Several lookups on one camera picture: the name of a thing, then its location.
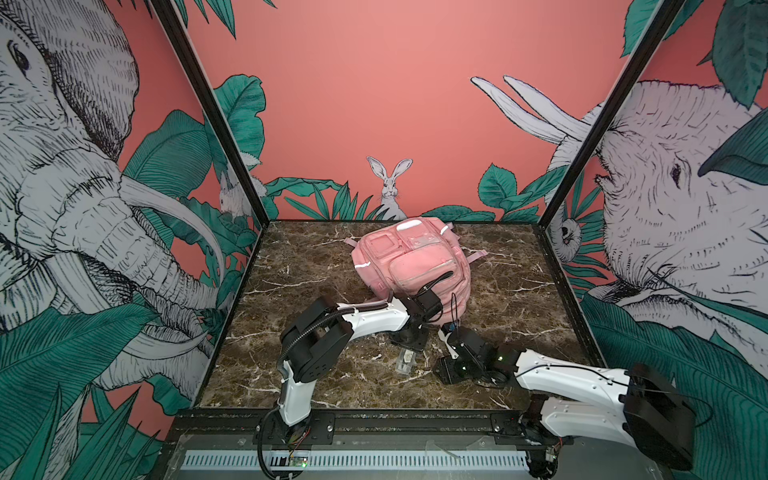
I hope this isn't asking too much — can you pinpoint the clear plastic eraser box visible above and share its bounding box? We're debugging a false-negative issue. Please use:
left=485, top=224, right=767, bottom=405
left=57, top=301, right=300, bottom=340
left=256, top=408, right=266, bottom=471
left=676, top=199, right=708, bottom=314
left=396, top=348, right=416, bottom=376

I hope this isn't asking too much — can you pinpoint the pink student backpack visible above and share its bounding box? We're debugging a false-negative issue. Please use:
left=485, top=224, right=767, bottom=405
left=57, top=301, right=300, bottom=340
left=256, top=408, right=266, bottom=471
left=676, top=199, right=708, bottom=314
left=344, top=217, right=487, bottom=315

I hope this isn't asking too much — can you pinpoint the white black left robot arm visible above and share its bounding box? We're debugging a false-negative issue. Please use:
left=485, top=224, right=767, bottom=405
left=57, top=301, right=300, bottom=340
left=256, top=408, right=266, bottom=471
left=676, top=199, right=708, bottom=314
left=277, top=291, right=442, bottom=427

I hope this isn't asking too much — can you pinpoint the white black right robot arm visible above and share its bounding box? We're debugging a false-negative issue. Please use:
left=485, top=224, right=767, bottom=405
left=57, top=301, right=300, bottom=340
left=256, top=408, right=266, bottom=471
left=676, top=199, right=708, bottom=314
left=433, top=343, right=696, bottom=474

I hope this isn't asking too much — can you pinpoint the white perforated vent strip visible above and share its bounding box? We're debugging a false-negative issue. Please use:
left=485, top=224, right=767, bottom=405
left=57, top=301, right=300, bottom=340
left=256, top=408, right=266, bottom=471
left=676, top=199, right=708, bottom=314
left=180, top=450, right=529, bottom=473

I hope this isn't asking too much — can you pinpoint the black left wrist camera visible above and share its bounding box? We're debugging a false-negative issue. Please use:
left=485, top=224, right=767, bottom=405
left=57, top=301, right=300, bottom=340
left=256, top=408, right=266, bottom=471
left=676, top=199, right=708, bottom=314
left=411, top=289, right=443, bottom=323

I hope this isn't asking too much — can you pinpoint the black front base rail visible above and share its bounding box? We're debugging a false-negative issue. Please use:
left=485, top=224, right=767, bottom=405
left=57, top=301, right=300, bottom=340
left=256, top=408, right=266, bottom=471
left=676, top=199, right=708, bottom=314
left=168, top=407, right=579, bottom=449

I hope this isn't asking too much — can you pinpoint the black right corner frame post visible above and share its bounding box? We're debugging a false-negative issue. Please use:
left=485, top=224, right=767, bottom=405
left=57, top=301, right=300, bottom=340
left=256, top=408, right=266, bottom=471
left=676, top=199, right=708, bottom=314
left=537, top=0, right=685, bottom=230

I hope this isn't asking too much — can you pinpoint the black corner frame post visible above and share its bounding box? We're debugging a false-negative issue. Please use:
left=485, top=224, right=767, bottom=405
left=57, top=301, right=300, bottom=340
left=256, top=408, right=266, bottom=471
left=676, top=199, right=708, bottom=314
left=537, top=0, right=685, bottom=230
left=150, top=0, right=270, bottom=230

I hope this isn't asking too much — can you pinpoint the black left corner frame post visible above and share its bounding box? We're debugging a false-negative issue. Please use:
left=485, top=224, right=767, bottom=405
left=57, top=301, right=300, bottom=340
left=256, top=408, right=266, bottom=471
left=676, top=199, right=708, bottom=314
left=150, top=0, right=270, bottom=230

